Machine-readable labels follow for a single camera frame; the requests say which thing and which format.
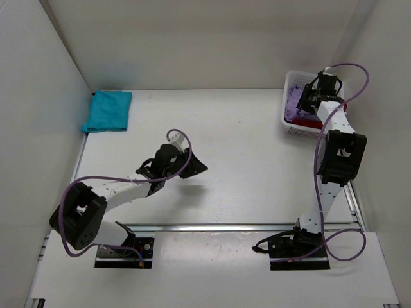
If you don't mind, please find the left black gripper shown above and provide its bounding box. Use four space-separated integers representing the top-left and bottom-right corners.
163 147 208 179

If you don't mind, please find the lavender t shirt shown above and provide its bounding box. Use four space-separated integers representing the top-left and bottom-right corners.
284 85 319 122

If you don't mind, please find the teal t shirt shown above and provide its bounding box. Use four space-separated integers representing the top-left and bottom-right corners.
81 90 132 133

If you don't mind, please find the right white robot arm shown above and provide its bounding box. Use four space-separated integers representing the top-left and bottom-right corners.
288 71 367 257

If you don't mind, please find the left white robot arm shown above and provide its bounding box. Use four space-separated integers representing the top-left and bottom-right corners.
62 144 208 257

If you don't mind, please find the white plastic laundry basket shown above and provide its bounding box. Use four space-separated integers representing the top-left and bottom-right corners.
281 71 353 139

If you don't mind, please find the red t shirt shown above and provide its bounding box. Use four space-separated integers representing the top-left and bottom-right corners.
284 101 346 129

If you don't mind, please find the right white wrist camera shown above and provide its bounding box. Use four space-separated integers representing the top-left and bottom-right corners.
321 67 334 76

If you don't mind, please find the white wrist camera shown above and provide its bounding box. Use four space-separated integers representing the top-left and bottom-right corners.
166 132 185 153
321 67 334 76

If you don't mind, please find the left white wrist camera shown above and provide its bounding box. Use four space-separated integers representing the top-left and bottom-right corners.
166 132 185 153

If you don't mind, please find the aluminium rail bar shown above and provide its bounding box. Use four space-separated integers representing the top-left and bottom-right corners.
125 223 294 233

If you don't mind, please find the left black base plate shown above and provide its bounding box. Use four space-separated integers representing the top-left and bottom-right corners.
94 234 155 269

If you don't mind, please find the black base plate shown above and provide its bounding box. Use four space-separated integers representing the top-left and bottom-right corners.
252 230 331 271
94 234 155 269

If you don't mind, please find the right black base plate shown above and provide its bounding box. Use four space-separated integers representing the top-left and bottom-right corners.
252 230 331 271

